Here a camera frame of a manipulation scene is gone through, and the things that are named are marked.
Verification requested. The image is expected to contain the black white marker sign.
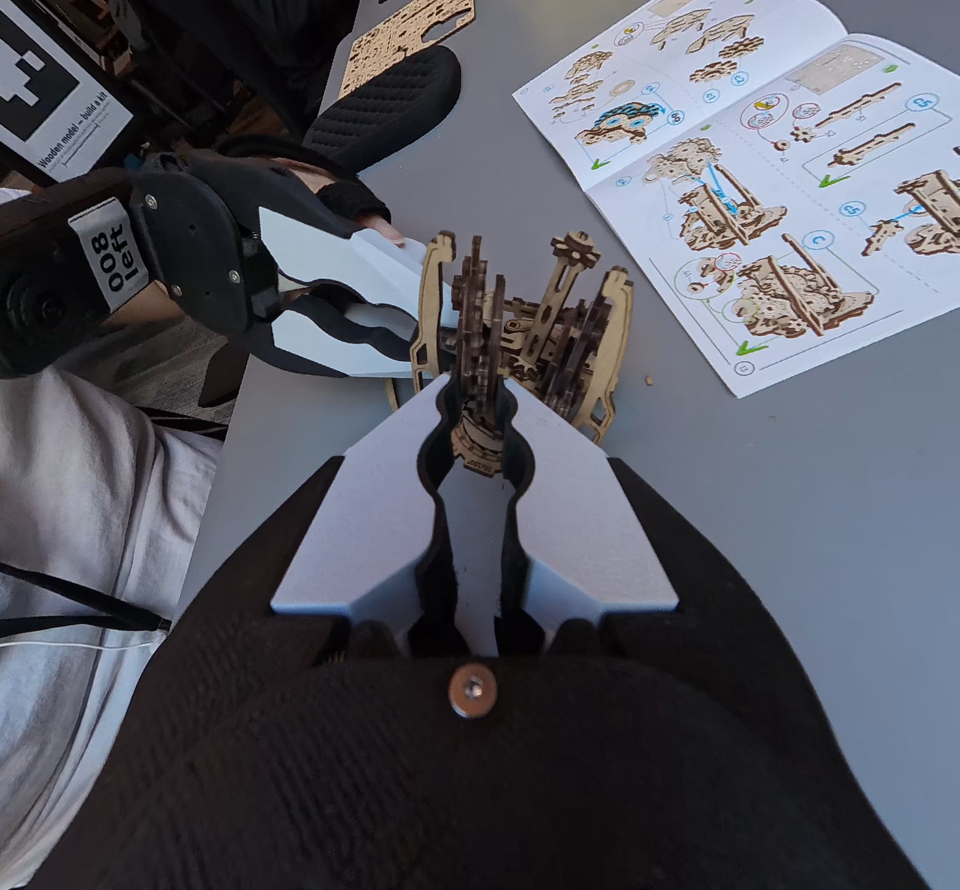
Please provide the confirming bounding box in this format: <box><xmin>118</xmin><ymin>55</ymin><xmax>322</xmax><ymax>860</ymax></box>
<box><xmin>0</xmin><ymin>0</ymin><xmax>135</xmax><ymax>182</ymax></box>

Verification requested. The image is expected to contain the person's left hand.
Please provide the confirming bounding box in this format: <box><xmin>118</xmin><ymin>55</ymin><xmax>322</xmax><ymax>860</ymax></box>
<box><xmin>266</xmin><ymin>157</ymin><xmax>411</xmax><ymax>248</ymax></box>

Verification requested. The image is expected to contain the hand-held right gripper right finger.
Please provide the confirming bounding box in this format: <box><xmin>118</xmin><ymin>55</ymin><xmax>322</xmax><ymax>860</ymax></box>
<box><xmin>495</xmin><ymin>375</ymin><xmax>681</xmax><ymax>642</ymax></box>

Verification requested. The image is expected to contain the white assembly instruction booklet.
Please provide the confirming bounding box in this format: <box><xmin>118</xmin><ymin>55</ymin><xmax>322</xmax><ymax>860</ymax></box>
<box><xmin>512</xmin><ymin>0</ymin><xmax>960</xmax><ymax>399</ymax></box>

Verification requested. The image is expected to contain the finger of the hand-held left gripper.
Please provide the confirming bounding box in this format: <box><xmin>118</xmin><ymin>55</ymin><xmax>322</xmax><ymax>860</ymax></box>
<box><xmin>271</xmin><ymin>298</ymin><xmax>425</xmax><ymax>380</ymax></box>
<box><xmin>258</xmin><ymin>206</ymin><xmax>459</xmax><ymax>326</ymax></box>

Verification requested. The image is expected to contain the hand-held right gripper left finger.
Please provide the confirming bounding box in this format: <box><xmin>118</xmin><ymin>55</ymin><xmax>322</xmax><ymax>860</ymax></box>
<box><xmin>268</xmin><ymin>373</ymin><xmax>460</xmax><ymax>640</ymax></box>

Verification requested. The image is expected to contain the wooden gear model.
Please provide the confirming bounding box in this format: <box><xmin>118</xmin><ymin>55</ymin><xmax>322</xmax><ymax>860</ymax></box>
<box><xmin>384</xmin><ymin>229</ymin><xmax>636</xmax><ymax>484</ymax></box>

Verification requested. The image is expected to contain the black lanyard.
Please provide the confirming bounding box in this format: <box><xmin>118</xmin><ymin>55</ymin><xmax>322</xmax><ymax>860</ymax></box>
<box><xmin>0</xmin><ymin>562</ymin><xmax>173</xmax><ymax>634</ymax></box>

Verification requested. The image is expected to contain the laser-cut plywood parts sheet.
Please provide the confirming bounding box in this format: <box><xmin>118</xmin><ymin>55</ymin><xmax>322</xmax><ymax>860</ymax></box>
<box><xmin>337</xmin><ymin>0</ymin><xmax>477</xmax><ymax>101</ymax></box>

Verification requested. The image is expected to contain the black wrist rest pad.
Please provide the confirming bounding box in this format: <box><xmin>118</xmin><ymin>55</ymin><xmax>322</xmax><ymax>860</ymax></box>
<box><xmin>301</xmin><ymin>45</ymin><xmax>463</xmax><ymax>176</ymax></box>

